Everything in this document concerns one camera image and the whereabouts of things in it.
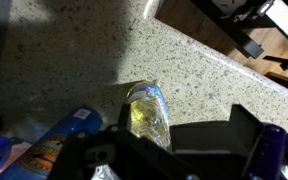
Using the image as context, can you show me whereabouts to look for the blue water bottle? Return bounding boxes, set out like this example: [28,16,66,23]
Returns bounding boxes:
[0,106,103,180]

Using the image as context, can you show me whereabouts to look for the clear cooking oil bottle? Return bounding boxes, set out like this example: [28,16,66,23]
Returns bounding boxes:
[127,81,171,149]

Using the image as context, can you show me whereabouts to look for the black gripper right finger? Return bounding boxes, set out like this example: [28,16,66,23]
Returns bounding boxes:
[229,104,263,134]

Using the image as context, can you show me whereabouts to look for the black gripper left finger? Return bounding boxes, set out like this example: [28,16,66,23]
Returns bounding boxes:
[118,104,131,130]

